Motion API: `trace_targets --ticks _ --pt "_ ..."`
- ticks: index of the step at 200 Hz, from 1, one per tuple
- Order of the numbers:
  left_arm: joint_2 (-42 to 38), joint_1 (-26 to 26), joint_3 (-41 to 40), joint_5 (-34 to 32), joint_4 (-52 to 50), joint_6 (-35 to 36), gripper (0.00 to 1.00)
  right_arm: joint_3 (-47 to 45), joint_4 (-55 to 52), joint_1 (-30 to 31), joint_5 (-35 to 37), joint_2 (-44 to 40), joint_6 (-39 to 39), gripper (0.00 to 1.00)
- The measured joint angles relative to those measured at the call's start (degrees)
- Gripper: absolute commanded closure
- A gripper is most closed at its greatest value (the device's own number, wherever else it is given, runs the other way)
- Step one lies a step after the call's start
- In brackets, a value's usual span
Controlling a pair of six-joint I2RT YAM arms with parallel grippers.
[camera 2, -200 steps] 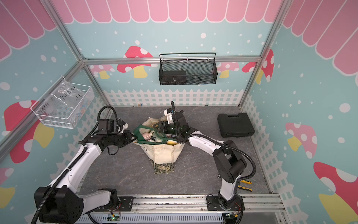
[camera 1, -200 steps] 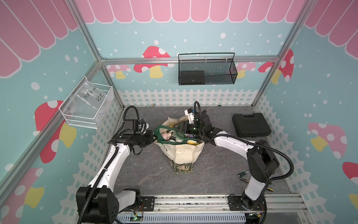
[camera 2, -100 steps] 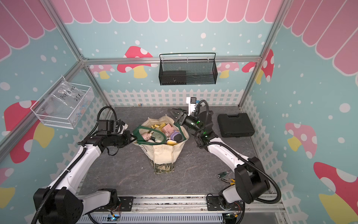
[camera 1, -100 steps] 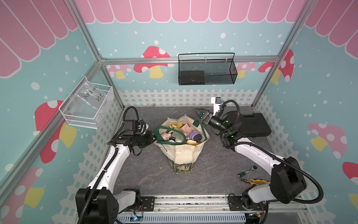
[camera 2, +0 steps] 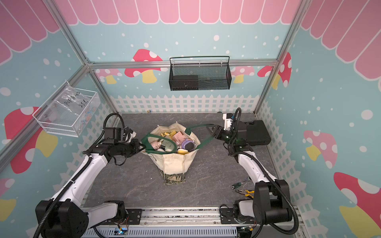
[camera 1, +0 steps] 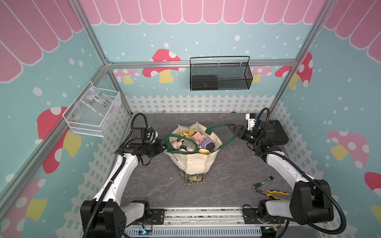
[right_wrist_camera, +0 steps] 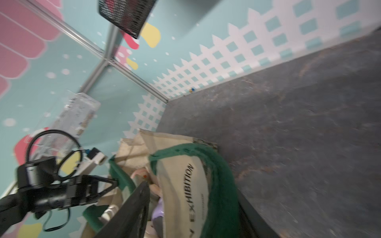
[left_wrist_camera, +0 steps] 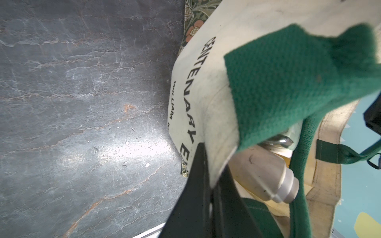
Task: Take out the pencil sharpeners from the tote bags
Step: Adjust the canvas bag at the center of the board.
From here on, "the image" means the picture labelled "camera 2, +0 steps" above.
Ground yellow handled pliers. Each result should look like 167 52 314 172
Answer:
235 189 255 199

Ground pink pencil sharpener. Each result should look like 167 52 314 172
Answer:
172 131 187 146

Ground black plastic tool case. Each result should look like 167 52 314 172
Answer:
237 120 271 146

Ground green pencil sharpener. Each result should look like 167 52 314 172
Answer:
160 140 177 152

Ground yellow pencil sharpener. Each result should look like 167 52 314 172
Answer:
177 148 189 155

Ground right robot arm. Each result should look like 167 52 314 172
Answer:
207 108 300 238

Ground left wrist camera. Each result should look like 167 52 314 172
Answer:
122 127 136 143

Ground cream canvas tote bag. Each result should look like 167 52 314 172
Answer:
141 122 213 185

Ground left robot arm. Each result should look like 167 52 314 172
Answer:
33 113 145 238

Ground clear wall bin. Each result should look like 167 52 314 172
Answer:
32 82 101 137

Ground black box in basket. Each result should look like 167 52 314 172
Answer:
169 75 199 91

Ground black wire mesh basket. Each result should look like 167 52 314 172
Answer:
169 56 232 91

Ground purple pencil sharpener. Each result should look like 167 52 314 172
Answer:
181 139 197 152

